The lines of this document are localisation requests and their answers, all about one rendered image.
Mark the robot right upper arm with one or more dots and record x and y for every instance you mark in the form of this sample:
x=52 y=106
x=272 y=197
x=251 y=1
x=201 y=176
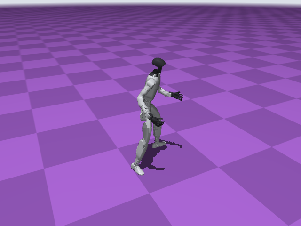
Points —
x=149 y=85

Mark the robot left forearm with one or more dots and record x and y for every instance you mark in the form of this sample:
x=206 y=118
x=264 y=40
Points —
x=163 y=92

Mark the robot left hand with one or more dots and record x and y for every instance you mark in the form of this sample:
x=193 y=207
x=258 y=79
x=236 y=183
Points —
x=177 y=95

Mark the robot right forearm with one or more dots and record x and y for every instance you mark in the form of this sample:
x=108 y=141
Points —
x=143 y=107

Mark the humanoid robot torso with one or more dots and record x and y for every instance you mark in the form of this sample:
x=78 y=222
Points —
x=151 y=94

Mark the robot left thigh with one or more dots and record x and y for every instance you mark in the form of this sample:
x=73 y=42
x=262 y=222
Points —
x=156 y=114

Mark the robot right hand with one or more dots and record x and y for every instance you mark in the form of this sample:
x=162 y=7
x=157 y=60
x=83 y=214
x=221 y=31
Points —
x=155 y=120

